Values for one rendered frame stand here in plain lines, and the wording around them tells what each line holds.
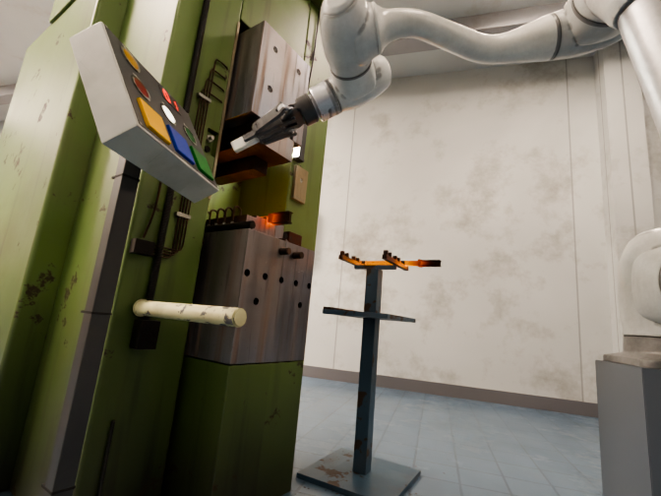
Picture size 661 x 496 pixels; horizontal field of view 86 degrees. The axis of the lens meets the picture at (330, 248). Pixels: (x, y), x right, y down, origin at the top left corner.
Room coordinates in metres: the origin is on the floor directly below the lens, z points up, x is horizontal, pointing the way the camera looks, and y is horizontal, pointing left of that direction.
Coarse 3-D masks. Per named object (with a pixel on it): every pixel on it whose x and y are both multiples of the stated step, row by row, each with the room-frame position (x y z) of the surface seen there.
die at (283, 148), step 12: (228, 132) 1.34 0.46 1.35; (240, 132) 1.30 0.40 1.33; (228, 144) 1.33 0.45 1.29; (276, 144) 1.32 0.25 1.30; (288, 144) 1.37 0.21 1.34; (228, 156) 1.41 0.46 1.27; (240, 156) 1.39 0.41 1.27; (264, 156) 1.37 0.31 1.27; (276, 156) 1.36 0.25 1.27; (288, 156) 1.38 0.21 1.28
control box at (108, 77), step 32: (96, 32) 0.64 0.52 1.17; (96, 64) 0.64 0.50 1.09; (128, 64) 0.68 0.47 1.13; (96, 96) 0.64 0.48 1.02; (128, 96) 0.63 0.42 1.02; (160, 96) 0.80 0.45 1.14; (128, 128) 0.62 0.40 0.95; (192, 128) 0.95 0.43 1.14; (160, 160) 0.74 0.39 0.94; (192, 192) 0.90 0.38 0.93
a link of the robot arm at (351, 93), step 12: (372, 60) 0.75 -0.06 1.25; (384, 60) 0.77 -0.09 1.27; (372, 72) 0.75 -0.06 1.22; (384, 72) 0.77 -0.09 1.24; (336, 84) 0.77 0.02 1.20; (348, 84) 0.76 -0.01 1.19; (360, 84) 0.76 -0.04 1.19; (372, 84) 0.77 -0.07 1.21; (384, 84) 0.79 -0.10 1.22; (336, 96) 0.79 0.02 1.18; (348, 96) 0.79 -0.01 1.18; (360, 96) 0.80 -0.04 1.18; (372, 96) 0.81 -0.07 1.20; (348, 108) 0.83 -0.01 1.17
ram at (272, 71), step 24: (264, 24) 1.20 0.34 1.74; (240, 48) 1.27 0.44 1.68; (264, 48) 1.21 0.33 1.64; (288, 48) 1.32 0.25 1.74; (240, 72) 1.25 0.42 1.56; (264, 72) 1.22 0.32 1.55; (288, 72) 1.33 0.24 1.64; (240, 96) 1.24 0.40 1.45; (264, 96) 1.24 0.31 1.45; (288, 96) 1.35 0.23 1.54; (240, 120) 1.27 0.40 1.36
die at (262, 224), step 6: (240, 216) 1.26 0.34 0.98; (246, 216) 1.24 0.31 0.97; (252, 216) 1.29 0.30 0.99; (258, 216) 1.28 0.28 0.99; (210, 222) 1.35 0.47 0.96; (228, 222) 1.29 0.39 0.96; (258, 222) 1.28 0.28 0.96; (264, 222) 1.31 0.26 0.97; (258, 228) 1.29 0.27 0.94; (264, 228) 1.31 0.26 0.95; (270, 228) 1.34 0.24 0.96; (276, 228) 1.37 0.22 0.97; (282, 228) 1.40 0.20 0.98; (270, 234) 1.35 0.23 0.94; (276, 234) 1.37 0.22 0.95; (282, 234) 1.40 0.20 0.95
